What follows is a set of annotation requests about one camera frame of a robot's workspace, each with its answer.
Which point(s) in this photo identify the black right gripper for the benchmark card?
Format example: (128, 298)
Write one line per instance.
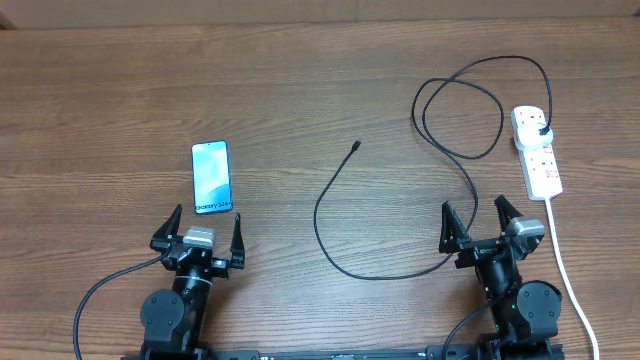
(454, 239)

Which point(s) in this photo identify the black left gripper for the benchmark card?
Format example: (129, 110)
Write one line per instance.
(160, 241)

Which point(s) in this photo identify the blue Galaxy smartphone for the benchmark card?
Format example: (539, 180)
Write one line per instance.
(211, 177)

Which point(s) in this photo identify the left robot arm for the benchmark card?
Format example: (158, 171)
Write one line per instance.
(173, 318)

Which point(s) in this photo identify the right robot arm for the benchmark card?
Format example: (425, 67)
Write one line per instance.
(525, 313)

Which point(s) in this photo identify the white charger plug adapter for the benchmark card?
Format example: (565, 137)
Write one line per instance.
(529, 137)

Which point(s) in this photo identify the white power strip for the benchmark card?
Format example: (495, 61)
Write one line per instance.
(539, 166)

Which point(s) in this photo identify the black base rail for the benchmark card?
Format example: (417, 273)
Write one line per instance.
(330, 355)

